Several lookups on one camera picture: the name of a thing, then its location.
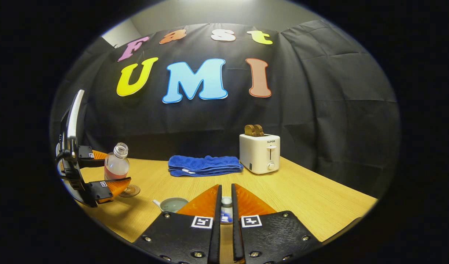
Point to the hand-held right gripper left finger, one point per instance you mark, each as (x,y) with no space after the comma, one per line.
(216,238)

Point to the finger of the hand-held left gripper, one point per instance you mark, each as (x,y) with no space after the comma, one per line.
(110,187)
(87,152)

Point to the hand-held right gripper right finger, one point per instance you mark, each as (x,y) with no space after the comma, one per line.
(237,238)

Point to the clear water bottle pink label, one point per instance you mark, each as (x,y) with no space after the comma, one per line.
(116,165)

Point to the round wooden coaster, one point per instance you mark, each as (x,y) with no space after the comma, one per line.
(133,191)

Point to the white teacup with blue pattern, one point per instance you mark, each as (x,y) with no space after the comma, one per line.
(173,205)

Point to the folded blue towel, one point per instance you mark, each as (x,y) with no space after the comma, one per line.
(206,165)

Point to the white toaster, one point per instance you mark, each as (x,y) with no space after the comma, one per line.
(259,154)

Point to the brown bread slice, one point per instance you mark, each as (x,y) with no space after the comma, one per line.
(249,130)
(260,130)

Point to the black backdrop cloth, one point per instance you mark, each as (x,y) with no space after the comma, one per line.
(320,110)

